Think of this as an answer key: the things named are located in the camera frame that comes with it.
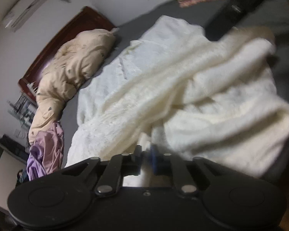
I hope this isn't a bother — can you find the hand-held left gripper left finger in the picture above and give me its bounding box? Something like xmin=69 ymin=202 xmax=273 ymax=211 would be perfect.
xmin=61 ymin=145 xmax=143 ymax=196

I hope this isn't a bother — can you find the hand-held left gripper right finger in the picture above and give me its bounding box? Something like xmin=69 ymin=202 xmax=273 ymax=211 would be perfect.
xmin=151 ymin=144 xmax=232 ymax=196

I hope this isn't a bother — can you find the white knit cardigan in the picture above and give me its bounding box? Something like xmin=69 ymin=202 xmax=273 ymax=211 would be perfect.
xmin=65 ymin=15 xmax=289 ymax=188

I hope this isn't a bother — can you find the pink top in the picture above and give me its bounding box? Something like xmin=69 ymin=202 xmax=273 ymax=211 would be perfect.
xmin=35 ymin=122 xmax=64 ymax=174

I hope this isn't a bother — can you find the purple camisole top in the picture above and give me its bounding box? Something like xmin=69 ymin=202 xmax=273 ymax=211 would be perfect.
xmin=26 ymin=144 xmax=47 ymax=181

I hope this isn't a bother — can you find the beige heart print duvet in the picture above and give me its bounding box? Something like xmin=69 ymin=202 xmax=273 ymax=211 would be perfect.
xmin=29 ymin=29 xmax=117 ymax=146

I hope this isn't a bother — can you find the black upright bag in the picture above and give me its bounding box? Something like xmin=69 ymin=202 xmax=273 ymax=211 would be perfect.
xmin=0 ymin=135 xmax=29 ymax=164

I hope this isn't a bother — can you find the white grey striped wardrobe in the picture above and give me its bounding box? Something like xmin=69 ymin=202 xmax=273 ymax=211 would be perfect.
xmin=0 ymin=142 xmax=27 ymax=212

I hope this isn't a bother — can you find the dark wooden headboard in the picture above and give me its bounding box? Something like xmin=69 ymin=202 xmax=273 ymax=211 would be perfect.
xmin=18 ymin=6 xmax=117 ymax=101

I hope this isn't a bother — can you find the white air conditioner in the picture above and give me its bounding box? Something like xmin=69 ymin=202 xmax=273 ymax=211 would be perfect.
xmin=2 ymin=0 xmax=77 ymax=32

